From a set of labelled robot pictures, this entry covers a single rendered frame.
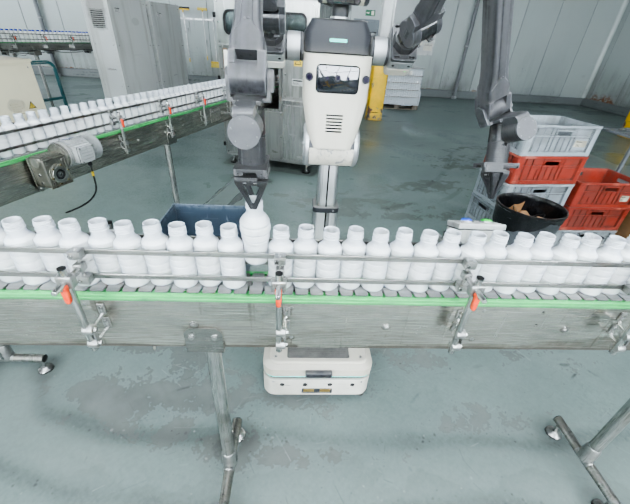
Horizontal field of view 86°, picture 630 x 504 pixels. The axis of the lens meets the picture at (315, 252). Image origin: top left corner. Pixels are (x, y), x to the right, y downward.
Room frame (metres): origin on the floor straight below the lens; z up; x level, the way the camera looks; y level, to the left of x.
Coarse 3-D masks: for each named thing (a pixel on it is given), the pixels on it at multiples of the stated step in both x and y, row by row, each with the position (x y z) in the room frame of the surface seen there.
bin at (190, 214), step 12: (180, 204) 1.21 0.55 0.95; (192, 204) 1.22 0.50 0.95; (204, 204) 1.22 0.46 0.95; (168, 216) 1.14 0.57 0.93; (180, 216) 1.21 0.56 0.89; (192, 216) 1.22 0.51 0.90; (204, 216) 1.22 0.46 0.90; (216, 216) 1.22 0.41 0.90; (228, 216) 1.23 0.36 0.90; (240, 216) 1.23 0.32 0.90; (192, 228) 1.22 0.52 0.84; (216, 228) 1.22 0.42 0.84
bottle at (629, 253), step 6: (624, 252) 0.75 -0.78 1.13; (624, 258) 0.74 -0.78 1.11; (618, 270) 0.73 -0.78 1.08; (624, 270) 0.73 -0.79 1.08; (612, 276) 0.74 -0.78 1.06; (618, 276) 0.73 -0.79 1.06; (624, 276) 0.73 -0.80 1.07; (612, 282) 0.73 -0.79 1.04; (618, 282) 0.73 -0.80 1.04; (624, 282) 0.73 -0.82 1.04; (612, 294) 0.73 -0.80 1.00
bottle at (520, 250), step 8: (520, 232) 0.74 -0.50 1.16; (520, 240) 0.72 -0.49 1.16; (528, 240) 0.71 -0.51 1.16; (512, 248) 0.72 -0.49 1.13; (520, 248) 0.71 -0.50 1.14; (528, 248) 0.71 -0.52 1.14; (512, 256) 0.71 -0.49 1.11; (520, 256) 0.70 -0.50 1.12; (528, 256) 0.70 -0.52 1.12; (504, 272) 0.71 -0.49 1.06; (512, 272) 0.70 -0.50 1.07; (520, 272) 0.70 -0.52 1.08; (496, 280) 0.72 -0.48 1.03; (504, 280) 0.70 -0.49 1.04; (512, 280) 0.70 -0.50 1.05; (496, 288) 0.71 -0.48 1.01; (504, 288) 0.70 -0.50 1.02; (512, 288) 0.70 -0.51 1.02
